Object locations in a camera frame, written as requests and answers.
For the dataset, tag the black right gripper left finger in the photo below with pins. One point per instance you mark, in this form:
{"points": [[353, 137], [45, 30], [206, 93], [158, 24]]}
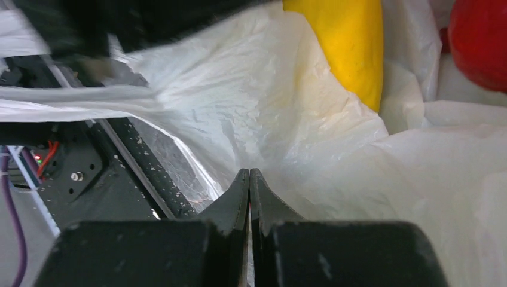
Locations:
{"points": [[209, 249]]}

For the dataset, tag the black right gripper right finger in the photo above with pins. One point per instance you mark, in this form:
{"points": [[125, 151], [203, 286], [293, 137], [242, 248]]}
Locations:
{"points": [[289, 250]]}

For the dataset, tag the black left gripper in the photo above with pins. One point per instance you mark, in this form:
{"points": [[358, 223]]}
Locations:
{"points": [[77, 32]]}

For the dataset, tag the white plastic bag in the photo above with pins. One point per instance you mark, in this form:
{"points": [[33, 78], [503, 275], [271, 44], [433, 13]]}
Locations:
{"points": [[257, 91]]}

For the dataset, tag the yellow fake lemon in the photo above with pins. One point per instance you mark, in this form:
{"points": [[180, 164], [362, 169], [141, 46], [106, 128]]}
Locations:
{"points": [[350, 34]]}

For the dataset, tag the red fake apple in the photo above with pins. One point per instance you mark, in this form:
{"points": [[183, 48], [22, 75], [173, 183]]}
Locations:
{"points": [[476, 37]]}

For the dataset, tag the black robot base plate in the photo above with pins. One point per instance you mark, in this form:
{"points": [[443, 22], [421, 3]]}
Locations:
{"points": [[101, 170]]}

